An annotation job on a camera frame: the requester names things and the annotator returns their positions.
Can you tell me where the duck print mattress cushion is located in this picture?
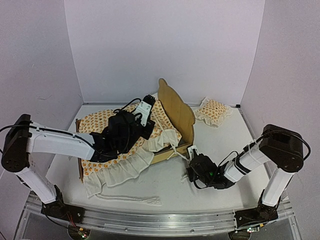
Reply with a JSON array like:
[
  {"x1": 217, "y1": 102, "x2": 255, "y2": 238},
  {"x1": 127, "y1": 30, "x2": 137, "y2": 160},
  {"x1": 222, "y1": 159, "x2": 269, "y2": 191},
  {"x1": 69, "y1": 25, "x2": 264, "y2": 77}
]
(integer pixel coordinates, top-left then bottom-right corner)
[{"x1": 78, "y1": 99, "x2": 186, "y2": 206}]

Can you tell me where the wooden pet bed frame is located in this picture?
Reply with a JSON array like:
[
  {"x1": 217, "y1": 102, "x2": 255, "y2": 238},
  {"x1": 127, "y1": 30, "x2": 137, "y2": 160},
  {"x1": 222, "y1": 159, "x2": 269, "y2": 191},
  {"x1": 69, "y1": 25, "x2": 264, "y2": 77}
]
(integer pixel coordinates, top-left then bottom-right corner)
[{"x1": 78, "y1": 78, "x2": 195, "y2": 182}]

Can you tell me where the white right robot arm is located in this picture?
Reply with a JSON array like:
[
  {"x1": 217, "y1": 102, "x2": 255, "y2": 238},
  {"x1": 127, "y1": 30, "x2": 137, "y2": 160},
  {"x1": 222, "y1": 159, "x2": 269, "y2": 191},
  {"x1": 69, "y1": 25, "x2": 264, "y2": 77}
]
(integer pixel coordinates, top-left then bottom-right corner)
[{"x1": 186, "y1": 124, "x2": 311, "y2": 222}]

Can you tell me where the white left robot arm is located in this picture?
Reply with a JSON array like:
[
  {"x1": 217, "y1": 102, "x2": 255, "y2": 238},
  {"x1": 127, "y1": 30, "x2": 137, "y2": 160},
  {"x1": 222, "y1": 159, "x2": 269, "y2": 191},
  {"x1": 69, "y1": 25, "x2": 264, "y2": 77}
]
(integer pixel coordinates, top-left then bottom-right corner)
[{"x1": 0, "y1": 111, "x2": 155, "y2": 219}]

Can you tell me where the small duck print pillow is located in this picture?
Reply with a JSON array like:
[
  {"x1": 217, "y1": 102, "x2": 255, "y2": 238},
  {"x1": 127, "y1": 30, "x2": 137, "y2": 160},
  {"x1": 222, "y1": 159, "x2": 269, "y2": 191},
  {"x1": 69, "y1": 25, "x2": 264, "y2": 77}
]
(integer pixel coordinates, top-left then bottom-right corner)
[{"x1": 194, "y1": 97, "x2": 233, "y2": 128}]

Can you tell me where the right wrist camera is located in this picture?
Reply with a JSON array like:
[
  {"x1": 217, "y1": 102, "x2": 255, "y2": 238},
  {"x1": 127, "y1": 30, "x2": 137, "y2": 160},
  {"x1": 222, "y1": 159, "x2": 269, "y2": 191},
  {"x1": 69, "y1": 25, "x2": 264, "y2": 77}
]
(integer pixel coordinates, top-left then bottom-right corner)
[{"x1": 187, "y1": 145, "x2": 199, "y2": 161}]

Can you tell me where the aluminium front rail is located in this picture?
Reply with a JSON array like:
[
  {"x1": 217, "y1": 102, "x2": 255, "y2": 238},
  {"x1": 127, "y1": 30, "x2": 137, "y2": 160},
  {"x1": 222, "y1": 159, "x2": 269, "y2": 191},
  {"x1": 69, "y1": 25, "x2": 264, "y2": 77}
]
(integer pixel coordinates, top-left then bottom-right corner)
[{"x1": 23, "y1": 189, "x2": 293, "y2": 235}]

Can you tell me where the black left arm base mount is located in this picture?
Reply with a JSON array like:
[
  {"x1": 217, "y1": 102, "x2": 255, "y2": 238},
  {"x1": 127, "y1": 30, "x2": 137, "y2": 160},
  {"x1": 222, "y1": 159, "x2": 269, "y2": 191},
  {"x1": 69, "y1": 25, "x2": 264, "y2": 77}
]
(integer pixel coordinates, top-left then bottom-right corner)
[{"x1": 41, "y1": 185, "x2": 85, "y2": 224}]

